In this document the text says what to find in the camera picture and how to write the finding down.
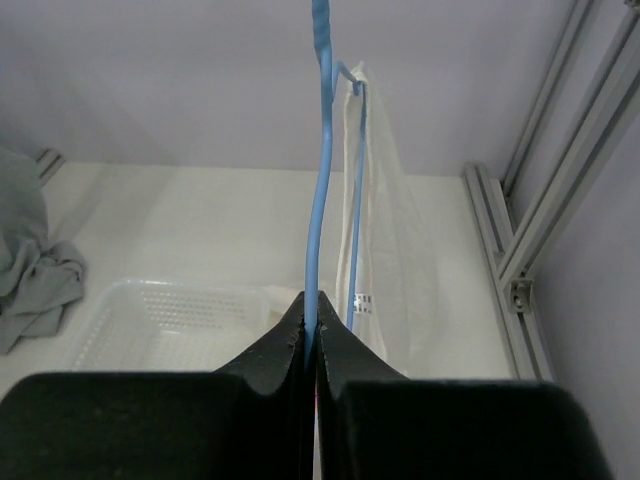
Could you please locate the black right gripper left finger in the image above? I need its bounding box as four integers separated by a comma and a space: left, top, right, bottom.
1, 298, 306, 479

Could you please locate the grey shirt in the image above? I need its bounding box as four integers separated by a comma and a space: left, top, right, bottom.
1, 148, 85, 355

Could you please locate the white plastic basket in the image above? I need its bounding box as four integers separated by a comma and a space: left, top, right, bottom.
64, 279, 270, 371

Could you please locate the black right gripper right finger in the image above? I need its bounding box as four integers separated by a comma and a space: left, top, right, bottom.
315, 294, 613, 479

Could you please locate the blue wire hanger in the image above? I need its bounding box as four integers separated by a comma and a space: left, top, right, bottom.
304, 0, 357, 350

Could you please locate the white tank top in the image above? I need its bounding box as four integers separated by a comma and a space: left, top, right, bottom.
330, 62, 438, 375

